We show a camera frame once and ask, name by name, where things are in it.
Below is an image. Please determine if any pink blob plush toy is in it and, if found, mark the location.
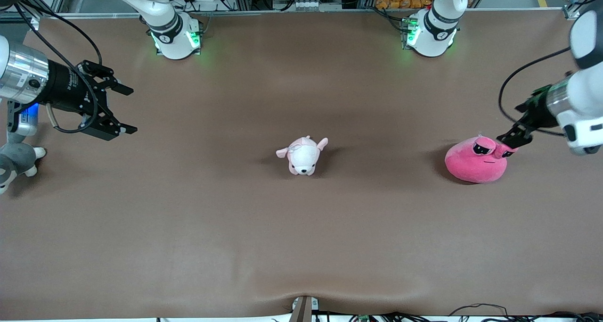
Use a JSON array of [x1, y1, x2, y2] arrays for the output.
[[445, 134, 519, 185]]

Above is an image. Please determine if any grey white husky plush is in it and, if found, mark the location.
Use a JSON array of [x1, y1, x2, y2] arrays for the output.
[[0, 132, 47, 195]]

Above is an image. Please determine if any pale pink dog plush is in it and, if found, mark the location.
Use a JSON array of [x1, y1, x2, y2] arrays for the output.
[[276, 135, 329, 176]]

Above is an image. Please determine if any brown table cloth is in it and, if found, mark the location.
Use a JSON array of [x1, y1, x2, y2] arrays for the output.
[[0, 8, 603, 320]]

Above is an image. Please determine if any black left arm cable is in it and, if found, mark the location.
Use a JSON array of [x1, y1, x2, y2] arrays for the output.
[[498, 48, 571, 137]]

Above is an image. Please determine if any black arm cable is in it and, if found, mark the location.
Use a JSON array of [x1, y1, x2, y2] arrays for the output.
[[13, 1, 103, 135], [498, 48, 571, 137]]

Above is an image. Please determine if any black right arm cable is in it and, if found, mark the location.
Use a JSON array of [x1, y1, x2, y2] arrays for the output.
[[13, 1, 103, 135]]

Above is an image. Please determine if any black cable loop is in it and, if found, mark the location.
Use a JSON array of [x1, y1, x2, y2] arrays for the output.
[[449, 304, 508, 316]]

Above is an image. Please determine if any aluminium table edge rail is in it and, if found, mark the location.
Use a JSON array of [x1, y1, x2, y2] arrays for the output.
[[40, 7, 566, 20]]

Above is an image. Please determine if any black cable bundle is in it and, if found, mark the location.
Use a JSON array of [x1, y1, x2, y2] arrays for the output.
[[325, 311, 603, 322]]

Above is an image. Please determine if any camera mount post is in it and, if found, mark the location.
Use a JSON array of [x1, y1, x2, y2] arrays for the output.
[[288, 296, 320, 322]]

